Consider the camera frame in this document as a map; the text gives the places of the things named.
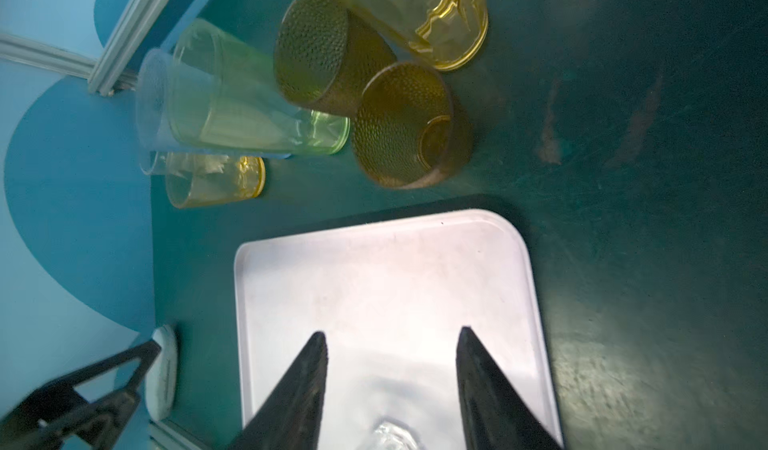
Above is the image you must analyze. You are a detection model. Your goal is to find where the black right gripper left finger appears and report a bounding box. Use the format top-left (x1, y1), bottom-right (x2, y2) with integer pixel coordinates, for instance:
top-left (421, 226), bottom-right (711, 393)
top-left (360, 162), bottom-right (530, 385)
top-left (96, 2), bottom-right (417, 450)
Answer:
top-left (228, 331), bottom-right (328, 450)

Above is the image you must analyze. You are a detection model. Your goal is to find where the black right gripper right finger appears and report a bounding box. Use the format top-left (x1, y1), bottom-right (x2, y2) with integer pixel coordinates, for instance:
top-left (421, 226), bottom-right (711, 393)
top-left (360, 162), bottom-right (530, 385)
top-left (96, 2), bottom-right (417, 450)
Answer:
top-left (456, 327), bottom-right (561, 450)

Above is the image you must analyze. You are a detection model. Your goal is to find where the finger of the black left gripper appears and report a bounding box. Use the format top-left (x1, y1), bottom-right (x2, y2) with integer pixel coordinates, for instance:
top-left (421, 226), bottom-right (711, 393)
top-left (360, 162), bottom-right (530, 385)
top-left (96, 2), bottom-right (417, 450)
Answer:
top-left (0, 338), bottom-right (163, 450)

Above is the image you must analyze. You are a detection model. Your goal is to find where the clear faceted glass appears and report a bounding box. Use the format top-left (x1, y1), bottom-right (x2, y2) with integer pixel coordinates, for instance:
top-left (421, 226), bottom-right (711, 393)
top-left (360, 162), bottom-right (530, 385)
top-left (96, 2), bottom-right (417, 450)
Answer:
top-left (358, 421), bottom-right (421, 450)

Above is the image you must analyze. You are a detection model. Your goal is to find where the amber dimpled glass front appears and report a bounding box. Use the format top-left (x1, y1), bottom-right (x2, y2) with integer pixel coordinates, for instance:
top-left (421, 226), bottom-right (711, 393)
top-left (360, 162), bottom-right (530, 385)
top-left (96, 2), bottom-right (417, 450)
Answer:
top-left (352, 62), bottom-right (474, 190)

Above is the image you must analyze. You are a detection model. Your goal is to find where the pink plastic tray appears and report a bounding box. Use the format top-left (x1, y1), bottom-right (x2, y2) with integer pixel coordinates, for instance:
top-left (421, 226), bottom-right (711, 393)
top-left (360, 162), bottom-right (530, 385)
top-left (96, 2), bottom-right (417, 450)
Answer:
top-left (234, 209), bottom-right (562, 449)

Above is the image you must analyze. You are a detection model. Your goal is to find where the white round disc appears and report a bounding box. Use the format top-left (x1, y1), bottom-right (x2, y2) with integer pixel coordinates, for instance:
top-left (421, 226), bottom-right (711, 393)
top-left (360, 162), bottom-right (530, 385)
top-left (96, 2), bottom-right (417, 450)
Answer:
top-left (145, 325), bottom-right (179, 421)

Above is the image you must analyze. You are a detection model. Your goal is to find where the short yellow glass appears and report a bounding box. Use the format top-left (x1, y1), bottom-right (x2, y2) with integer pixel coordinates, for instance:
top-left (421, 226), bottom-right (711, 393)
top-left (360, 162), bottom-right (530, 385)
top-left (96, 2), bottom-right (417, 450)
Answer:
top-left (165, 153), bottom-right (266, 209)

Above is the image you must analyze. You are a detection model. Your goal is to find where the tall blue plastic glass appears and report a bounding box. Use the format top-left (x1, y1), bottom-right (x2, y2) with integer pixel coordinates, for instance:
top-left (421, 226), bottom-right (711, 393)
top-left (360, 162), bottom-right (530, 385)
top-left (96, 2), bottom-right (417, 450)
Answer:
top-left (135, 49), bottom-right (291, 175)

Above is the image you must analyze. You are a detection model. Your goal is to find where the tall green plastic glass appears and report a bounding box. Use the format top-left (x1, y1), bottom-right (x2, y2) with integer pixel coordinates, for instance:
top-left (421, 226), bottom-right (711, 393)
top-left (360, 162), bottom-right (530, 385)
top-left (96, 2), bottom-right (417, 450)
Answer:
top-left (166, 19), bottom-right (350, 158)

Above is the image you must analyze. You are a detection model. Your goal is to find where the dark amber dimpled glass back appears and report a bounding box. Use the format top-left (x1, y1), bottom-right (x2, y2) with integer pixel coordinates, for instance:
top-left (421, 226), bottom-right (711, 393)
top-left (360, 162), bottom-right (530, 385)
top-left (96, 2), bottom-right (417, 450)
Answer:
top-left (274, 0), bottom-right (397, 118)

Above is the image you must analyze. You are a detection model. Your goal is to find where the tall yellow plastic glass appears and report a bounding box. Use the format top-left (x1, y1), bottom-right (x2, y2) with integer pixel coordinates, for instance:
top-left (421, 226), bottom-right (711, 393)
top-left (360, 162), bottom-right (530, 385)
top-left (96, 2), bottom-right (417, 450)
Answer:
top-left (339, 0), bottom-right (489, 72)

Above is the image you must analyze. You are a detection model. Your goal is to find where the aluminium frame back rail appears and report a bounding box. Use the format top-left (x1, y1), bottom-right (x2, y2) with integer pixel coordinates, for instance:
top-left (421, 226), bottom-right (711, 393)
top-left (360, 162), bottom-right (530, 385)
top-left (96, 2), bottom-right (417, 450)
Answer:
top-left (1, 32), bottom-right (132, 84)

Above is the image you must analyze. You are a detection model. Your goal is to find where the aluminium frame left post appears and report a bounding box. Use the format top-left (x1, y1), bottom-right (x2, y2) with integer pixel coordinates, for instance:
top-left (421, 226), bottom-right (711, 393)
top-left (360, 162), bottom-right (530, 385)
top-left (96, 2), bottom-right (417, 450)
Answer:
top-left (87, 0), bottom-right (169, 97)

